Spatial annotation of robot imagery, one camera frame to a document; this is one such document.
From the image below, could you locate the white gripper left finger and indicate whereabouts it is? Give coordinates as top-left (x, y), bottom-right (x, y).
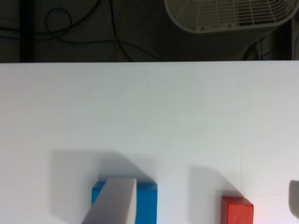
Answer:
top-left (81, 178), bottom-right (136, 224)

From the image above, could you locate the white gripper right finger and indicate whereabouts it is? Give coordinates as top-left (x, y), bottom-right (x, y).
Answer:
top-left (289, 180), bottom-right (299, 219)

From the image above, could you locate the blue square block with hole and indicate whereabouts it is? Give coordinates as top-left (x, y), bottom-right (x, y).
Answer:
top-left (92, 180), bottom-right (158, 224)

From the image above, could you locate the red rectangular block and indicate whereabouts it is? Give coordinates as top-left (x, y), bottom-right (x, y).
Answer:
top-left (221, 197), bottom-right (254, 224)

